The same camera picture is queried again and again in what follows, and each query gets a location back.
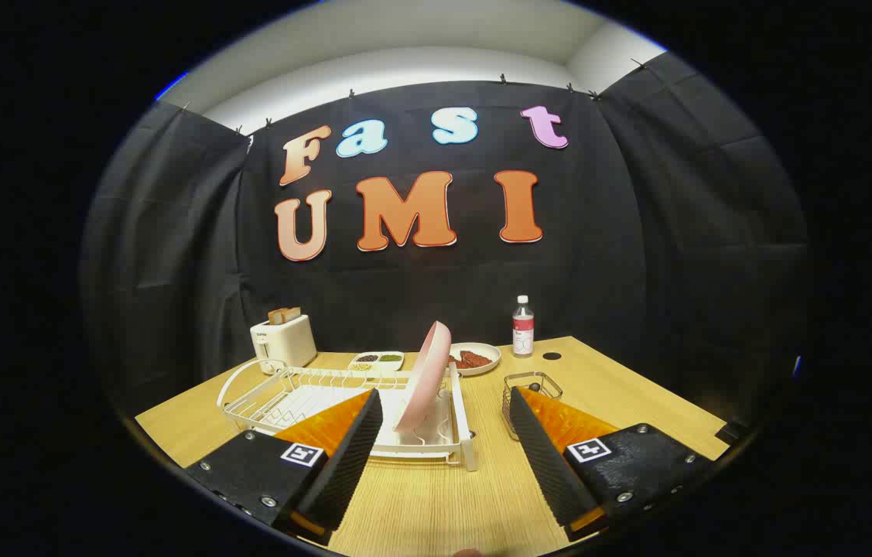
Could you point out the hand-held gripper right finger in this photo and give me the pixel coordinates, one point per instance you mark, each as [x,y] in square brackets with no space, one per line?
[548,464]

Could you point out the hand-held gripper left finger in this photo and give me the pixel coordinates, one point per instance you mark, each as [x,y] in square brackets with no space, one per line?
[350,464]

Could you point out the pink plate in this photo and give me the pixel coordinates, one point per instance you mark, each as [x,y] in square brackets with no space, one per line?
[428,371]

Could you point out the white divided bean dish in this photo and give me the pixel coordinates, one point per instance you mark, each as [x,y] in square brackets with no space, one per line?
[376,359]

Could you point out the white round food plate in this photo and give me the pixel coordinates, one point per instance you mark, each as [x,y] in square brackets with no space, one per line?
[483,369]

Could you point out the red food pieces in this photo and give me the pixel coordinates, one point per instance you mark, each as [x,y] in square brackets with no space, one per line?
[473,359]

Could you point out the clear bottle red label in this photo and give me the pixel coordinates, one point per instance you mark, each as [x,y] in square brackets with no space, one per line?
[523,333]

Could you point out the white toaster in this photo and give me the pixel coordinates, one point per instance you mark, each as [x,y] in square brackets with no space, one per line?
[285,340]

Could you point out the toasted bread slice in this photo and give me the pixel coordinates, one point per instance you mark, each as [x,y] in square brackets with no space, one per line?
[284,315]

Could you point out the black table edge clamp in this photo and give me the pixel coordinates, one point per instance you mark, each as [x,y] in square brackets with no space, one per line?
[732,432]

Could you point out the black backdrop cloth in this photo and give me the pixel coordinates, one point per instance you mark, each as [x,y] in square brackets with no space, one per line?
[443,286]

